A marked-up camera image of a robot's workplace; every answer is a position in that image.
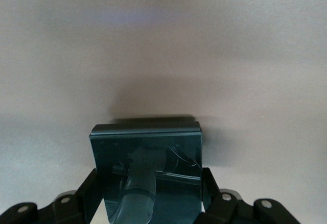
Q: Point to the brown table cover mat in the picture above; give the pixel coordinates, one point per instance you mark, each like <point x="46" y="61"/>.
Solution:
<point x="163" y="55"/>

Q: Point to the small black rectangular box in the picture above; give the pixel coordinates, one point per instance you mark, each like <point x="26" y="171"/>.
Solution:
<point x="148" y="168"/>

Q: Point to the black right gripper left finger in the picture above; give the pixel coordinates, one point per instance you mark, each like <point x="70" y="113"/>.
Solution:
<point x="58" y="208"/>

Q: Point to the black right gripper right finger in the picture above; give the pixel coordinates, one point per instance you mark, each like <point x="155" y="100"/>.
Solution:
<point x="237" y="206"/>

